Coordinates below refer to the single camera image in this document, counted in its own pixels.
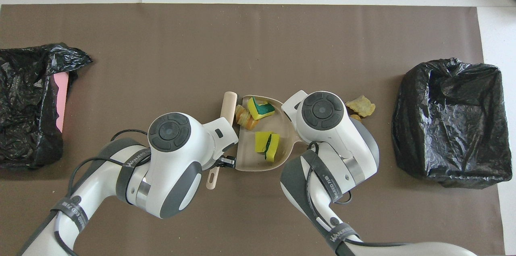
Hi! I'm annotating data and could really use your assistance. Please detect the pale pink dustpan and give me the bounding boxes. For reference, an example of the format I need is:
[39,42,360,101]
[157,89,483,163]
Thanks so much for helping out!
[235,95,302,172]

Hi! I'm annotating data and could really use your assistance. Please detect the large yellow sponge piece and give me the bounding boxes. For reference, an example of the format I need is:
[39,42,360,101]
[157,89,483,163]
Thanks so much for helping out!
[255,131,270,154]

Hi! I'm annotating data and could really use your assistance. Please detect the large striped croissant toy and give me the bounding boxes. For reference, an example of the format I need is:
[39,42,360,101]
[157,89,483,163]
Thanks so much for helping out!
[235,104,258,131]

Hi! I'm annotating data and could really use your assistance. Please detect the small yellow sponge piece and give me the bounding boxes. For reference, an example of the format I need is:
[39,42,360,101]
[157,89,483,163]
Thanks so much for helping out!
[266,134,280,162]

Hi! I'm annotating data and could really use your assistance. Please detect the beige hand brush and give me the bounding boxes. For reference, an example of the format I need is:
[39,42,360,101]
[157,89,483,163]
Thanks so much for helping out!
[206,92,238,190]

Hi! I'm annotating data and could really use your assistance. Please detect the yellow green sponge piece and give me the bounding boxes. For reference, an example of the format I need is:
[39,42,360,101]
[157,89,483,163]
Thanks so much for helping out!
[247,97,276,121]

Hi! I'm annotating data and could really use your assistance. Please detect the pale chip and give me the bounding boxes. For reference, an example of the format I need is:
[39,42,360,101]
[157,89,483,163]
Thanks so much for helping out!
[345,95,376,118]

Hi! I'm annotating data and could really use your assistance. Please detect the pink plastic bin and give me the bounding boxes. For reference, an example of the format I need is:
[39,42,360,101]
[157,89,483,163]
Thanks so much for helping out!
[54,73,69,133]

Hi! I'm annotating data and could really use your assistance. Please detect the loose black trash bag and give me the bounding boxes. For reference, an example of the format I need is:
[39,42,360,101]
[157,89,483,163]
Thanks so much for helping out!
[0,43,93,170]

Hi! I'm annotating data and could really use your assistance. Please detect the black bag lined bin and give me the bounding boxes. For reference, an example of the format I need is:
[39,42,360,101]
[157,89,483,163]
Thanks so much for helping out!
[392,58,513,189]

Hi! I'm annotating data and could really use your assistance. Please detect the brown paper table mat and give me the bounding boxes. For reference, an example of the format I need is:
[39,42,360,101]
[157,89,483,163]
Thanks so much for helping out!
[0,4,506,256]

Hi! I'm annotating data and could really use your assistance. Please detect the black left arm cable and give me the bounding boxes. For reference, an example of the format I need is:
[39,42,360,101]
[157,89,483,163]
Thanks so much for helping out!
[52,129,150,256]

